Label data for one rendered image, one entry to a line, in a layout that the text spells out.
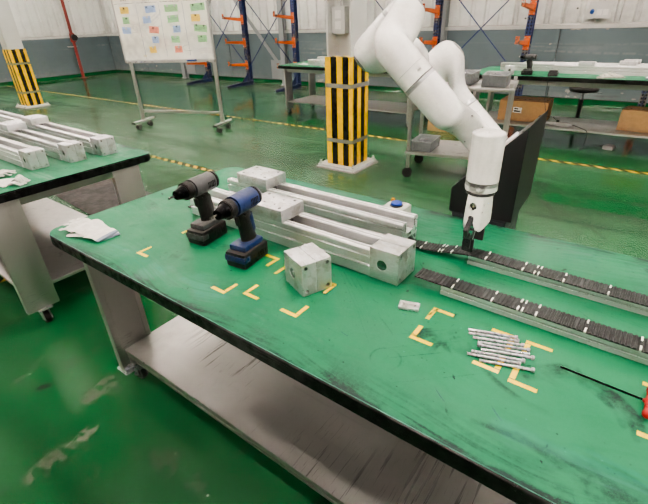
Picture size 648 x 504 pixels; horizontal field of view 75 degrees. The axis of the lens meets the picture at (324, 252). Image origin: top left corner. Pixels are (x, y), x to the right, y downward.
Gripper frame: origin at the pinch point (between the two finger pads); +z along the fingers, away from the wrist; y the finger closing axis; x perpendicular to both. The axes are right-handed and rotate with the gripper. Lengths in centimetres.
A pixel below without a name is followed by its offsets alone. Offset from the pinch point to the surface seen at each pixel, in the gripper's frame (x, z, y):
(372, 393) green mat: -3, 6, -60
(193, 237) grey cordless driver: 78, 3, -40
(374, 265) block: 18.4, 2.3, -24.2
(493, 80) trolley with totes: 86, -7, 281
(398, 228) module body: 21.4, -0.6, -5.2
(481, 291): -9.6, 3.0, -19.4
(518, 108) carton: 107, 48, 468
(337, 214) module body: 44.6, 0.2, -5.1
